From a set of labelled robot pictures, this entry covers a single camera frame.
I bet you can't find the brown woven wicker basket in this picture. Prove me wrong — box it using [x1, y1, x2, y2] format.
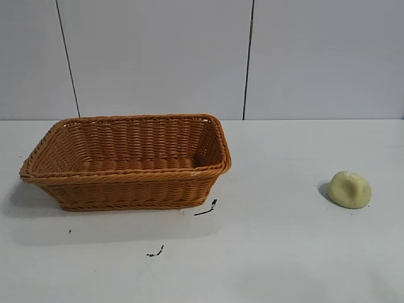
[20, 113, 233, 212]

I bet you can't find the pale yellow egg yolk pastry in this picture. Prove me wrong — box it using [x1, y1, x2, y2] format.
[326, 170, 372, 210]

